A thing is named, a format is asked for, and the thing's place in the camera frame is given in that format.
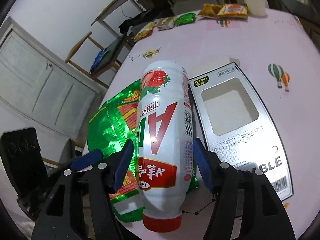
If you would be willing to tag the white strawberry milk bottle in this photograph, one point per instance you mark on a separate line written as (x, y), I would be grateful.
(164, 145)

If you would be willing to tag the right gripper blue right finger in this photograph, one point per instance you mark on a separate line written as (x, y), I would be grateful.
(201, 158)

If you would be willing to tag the small green snack packet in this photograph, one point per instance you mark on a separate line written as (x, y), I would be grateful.
(185, 19)

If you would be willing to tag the grey panelled door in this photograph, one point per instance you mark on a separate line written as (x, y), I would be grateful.
(39, 85)

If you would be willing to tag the black silver cable box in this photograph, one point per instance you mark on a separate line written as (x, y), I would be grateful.
(237, 126)

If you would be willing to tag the orange biscuit packet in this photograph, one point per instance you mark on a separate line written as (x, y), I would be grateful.
(224, 11)

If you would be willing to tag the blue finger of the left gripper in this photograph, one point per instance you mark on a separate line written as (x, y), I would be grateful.
(87, 160)

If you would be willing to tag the yellow snack packet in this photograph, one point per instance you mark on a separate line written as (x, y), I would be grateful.
(145, 31)

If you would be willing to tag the white paper cup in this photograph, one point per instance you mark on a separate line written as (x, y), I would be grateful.
(256, 8)

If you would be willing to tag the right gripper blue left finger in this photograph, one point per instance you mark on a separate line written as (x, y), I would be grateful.
(119, 164)

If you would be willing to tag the black clothes on chair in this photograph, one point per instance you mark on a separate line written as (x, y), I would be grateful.
(146, 17)

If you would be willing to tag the green snack bag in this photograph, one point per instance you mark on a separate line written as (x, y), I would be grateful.
(114, 123)

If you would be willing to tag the wooden chair at left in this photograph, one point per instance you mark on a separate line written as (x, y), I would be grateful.
(99, 56)

